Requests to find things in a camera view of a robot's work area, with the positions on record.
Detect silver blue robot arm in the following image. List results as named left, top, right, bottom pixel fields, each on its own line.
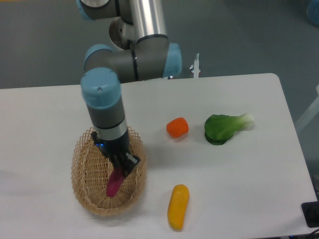
left=77, top=0, right=182, bottom=177

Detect yellow mango toy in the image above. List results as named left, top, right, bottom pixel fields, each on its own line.
left=167, top=184, right=189, bottom=231

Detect black device at edge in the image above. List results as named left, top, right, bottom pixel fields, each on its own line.
left=301, top=201, right=319, bottom=228

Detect green bok choy toy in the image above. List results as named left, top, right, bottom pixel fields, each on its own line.
left=204, top=113, right=254, bottom=145

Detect white frame right edge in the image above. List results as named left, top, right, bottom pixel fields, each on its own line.
left=295, top=85, right=319, bottom=134

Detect orange persimmon toy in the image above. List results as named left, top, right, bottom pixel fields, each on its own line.
left=166, top=117, right=189, bottom=138

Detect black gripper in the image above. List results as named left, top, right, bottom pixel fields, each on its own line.
left=91, top=130, right=140, bottom=177

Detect white metal bracket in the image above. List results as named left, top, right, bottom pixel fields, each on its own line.
left=189, top=53, right=201, bottom=79

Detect purple sweet potato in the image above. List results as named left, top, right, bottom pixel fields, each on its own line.
left=106, top=167, right=125, bottom=197

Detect blue object top right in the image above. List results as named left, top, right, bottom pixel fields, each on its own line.
left=306, top=0, right=319, bottom=26

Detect woven wicker basket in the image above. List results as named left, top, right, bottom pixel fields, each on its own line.
left=71, top=127, right=147, bottom=217

